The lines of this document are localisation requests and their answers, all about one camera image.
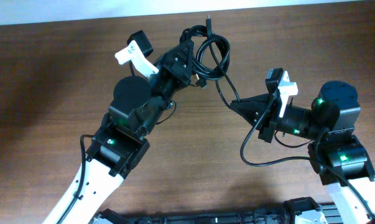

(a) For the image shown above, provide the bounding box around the black usb cable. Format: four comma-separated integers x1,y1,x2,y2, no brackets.
179,14,241,110

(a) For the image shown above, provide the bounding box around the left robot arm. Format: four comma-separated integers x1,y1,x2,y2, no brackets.
44,40,194,223

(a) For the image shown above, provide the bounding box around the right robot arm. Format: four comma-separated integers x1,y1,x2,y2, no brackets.
231,81,375,223

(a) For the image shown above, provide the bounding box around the right camera cable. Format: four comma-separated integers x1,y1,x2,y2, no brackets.
239,93,375,218

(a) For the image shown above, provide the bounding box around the camera cable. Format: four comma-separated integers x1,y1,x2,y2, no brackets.
239,93,375,218
55,60,177,224

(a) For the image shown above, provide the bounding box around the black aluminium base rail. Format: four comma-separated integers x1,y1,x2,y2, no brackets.
90,197,343,224

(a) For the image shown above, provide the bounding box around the left camera cable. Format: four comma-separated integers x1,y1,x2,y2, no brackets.
55,60,177,224

